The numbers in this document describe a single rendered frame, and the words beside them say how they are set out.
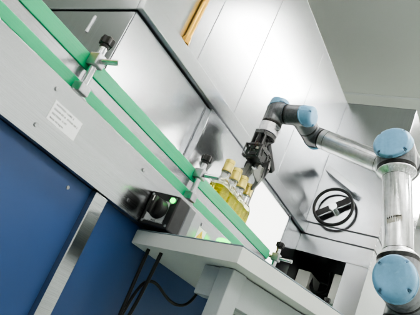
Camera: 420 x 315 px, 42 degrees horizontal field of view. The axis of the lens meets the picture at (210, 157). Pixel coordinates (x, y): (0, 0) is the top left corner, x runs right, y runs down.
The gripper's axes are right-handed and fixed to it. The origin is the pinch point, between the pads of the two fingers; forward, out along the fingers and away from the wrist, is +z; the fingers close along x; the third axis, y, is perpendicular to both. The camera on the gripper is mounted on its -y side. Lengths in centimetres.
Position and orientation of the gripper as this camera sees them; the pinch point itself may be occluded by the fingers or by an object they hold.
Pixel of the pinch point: (249, 186)
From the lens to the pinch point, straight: 194.9
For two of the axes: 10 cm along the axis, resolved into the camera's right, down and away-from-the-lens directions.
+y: -4.7, -5.0, -7.2
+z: -3.8, 8.6, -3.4
